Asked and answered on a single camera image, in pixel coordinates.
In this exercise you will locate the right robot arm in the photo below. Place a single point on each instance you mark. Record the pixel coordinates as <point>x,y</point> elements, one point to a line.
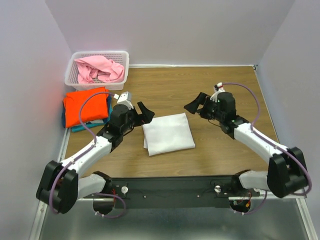
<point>286,171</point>

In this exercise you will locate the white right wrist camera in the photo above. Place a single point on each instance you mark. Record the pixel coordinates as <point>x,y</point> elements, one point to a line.
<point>218,88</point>

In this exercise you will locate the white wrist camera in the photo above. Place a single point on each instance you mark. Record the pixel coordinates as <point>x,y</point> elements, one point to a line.
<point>218,88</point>
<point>124,99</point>

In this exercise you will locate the white t shirt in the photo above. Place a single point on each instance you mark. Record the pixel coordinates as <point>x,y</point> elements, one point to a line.
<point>167,134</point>

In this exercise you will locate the folded teal t shirt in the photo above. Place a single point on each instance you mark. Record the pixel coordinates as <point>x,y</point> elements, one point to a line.
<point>92,115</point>

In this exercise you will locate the pink t shirt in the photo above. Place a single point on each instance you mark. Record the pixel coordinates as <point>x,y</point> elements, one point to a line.
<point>98,66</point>

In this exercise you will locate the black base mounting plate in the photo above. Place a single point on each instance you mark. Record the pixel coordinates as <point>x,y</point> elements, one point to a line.
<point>179,191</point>

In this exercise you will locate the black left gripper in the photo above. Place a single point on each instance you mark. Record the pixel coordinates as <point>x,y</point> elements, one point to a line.
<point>147,115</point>

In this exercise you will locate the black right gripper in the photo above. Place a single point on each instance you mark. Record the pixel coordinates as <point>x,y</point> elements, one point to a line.
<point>201,98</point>

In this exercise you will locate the folded blue t shirt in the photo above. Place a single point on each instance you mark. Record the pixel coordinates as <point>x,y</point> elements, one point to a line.
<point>63,118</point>

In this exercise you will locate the white plastic laundry basket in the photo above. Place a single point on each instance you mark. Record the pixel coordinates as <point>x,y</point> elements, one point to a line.
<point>118,56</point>

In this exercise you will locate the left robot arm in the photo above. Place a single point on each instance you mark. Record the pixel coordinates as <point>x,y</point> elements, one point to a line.
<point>62,183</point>

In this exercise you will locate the folded orange t shirt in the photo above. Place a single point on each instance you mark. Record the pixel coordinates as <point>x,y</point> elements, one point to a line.
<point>85,105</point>

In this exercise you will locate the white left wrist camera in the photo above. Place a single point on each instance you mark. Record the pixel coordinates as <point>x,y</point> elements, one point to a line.
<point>124,99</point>

